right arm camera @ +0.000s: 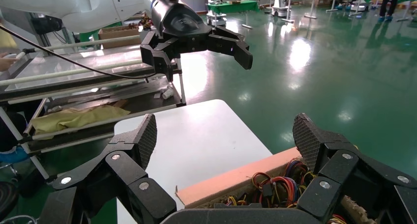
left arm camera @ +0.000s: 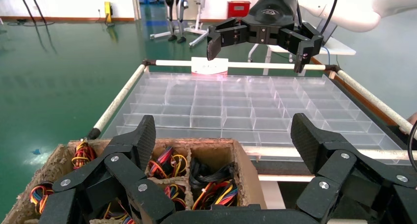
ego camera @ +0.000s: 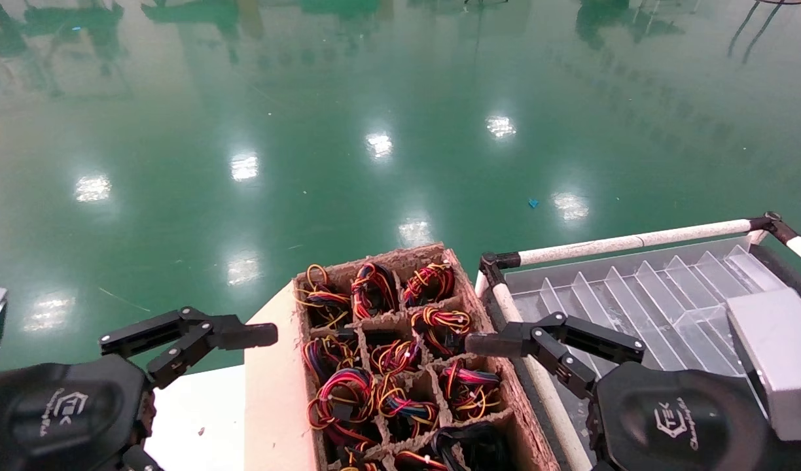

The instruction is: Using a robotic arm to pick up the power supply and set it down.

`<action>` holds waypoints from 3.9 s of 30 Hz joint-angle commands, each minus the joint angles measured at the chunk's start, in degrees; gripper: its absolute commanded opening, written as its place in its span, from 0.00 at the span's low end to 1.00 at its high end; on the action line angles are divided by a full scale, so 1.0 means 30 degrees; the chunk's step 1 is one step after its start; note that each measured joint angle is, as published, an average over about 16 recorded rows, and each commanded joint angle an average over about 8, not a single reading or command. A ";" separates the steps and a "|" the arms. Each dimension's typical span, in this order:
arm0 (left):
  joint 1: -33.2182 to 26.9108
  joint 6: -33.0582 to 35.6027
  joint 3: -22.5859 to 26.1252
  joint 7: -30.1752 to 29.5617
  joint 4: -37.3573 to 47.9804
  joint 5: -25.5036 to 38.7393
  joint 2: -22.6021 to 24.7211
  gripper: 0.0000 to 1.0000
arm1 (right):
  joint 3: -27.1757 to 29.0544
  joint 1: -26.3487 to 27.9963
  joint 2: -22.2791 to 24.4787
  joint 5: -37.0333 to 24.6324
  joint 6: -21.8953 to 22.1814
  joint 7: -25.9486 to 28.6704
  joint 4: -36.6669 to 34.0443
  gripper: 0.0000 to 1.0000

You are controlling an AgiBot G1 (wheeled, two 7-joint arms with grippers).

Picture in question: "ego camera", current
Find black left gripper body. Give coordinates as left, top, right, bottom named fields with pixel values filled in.
left=0, top=353, right=155, bottom=471

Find pale cardboard sheet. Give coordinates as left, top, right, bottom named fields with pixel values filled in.
left=243, top=281, right=323, bottom=471

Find black pipe connector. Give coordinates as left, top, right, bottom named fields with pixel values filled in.
left=479, top=252, right=522, bottom=288
left=749, top=211, right=800, bottom=248

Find thin black stand legs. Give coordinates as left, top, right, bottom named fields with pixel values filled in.
left=728, top=0, right=801, bottom=65

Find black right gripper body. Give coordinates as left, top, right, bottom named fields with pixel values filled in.
left=587, top=362, right=771, bottom=471

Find clear plastic divider tray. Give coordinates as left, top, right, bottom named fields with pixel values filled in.
left=505, top=235, right=791, bottom=419

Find brown pulp compartment tray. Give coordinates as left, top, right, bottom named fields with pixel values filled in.
left=293, top=243, right=561, bottom=471

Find multicoloured wire bundle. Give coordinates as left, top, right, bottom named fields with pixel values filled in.
left=302, top=334, right=361, bottom=385
left=338, top=445, right=382, bottom=471
left=307, top=368, right=377, bottom=445
left=369, top=339, right=422, bottom=377
left=402, top=262, right=455, bottom=308
left=296, top=264, right=352, bottom=328
left=394, top=450, right=450, bottom=471
left=376, top=379, right=440, bottom=439
left=350, top=262, right=399, bottom=321
left=440, top=361, right=503, bottom=421
left=410, top=306, right=473, bottom=357

